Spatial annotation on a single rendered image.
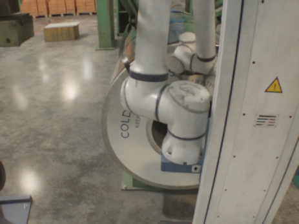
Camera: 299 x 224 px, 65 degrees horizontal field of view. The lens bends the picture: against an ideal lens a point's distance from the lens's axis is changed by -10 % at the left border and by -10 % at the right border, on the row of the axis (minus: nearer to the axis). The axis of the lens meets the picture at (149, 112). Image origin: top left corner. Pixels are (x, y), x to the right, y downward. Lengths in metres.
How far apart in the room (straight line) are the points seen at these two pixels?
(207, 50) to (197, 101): 0.31
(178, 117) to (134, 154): 0.99
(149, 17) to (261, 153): 0.61
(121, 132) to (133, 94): 0.80
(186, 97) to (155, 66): 0.17
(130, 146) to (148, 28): 1.07
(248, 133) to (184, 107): 0.23
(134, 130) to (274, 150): 1.06
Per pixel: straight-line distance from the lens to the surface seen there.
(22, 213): 2.39
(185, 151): 0.98
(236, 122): 0.81
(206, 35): 1.08
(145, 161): 1.90
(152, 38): 0.93
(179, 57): 1.22
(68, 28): 7.48
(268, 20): 0.72
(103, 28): 6.23
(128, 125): 1.71
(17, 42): 1.27
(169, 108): 0.91
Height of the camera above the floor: 1.74
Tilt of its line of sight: 30 degrees down
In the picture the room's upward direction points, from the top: straight up
